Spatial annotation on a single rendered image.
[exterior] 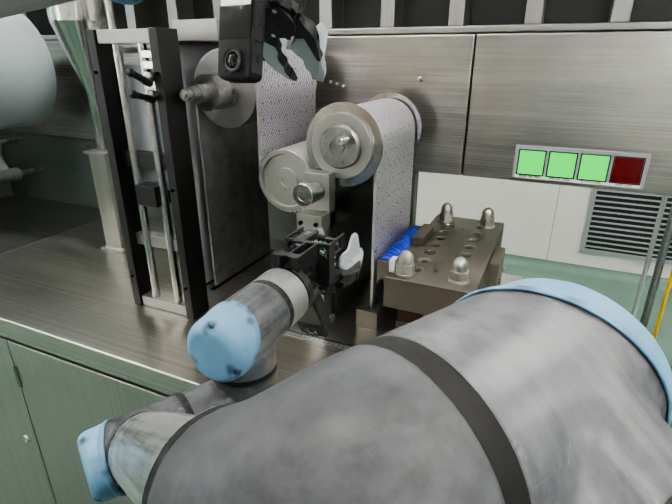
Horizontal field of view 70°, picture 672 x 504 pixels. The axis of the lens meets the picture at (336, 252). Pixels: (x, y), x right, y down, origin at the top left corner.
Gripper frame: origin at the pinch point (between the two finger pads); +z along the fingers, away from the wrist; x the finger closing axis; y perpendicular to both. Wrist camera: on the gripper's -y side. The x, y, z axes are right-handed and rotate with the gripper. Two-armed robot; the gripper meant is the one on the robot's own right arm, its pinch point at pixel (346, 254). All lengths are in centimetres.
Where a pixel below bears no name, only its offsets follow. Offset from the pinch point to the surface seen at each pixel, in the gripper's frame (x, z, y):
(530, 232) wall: -21, 276, -84
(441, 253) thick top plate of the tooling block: -11.6, 21.5, -6.0
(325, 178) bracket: 7.0, 6.7, 10.7
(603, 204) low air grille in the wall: -62, 275, -59
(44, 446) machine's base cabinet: 72, -16, -57
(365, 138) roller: 0.6, 9.4, 17.7
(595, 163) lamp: -37, 42, 10
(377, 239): -1.0, 12.6, -1.6
